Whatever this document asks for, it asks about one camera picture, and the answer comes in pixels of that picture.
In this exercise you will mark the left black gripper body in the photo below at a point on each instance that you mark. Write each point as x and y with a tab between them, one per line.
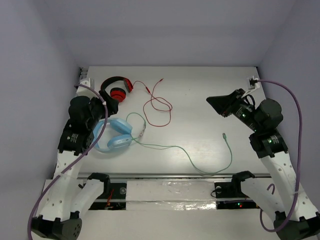
105	105

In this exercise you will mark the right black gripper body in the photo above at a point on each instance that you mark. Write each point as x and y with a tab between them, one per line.
243	111

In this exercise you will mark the light blue headphones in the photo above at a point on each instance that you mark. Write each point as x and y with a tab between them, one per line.
117	136

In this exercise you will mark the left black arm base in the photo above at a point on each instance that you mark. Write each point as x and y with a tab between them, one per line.
113	196

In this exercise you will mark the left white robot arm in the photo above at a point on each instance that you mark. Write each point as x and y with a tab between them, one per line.
58	212

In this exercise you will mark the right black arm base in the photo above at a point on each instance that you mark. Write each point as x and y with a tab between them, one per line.
229	195

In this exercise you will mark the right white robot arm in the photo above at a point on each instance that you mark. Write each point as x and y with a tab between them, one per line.
293	215

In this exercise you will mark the red black headphones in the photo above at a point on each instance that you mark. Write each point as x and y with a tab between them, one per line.
118	93

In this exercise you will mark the white foam block with tape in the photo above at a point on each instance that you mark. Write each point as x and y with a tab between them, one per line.
169	195

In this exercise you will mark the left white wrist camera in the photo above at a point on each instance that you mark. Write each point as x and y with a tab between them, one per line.
82	91

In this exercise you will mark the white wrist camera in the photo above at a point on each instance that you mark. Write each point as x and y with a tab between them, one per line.
82	91
253	84

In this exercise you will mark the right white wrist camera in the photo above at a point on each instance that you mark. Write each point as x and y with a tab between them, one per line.
253	84

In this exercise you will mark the aluminium rail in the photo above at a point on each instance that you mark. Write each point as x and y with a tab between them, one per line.
165	176

